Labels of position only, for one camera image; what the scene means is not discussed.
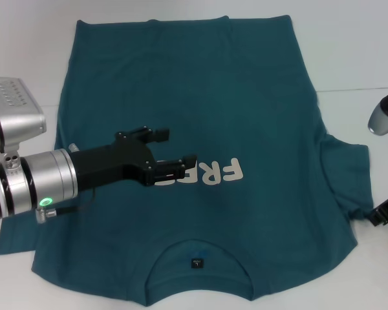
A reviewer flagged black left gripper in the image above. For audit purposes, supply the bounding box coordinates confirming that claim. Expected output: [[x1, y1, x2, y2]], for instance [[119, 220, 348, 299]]
[[69, 126, 199, 192]]

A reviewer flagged teal T-shirt white print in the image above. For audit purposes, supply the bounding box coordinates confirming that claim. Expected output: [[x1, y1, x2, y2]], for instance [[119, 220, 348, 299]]
[[0, 14, 374, 307]]

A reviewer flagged black cable silver plug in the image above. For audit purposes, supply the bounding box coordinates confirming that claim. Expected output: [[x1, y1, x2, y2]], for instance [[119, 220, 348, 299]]
[[35, 188, 96, 224]]

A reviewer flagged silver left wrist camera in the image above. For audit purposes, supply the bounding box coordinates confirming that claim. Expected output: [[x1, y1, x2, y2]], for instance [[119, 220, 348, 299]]
[[0, 76, 48, 172]]

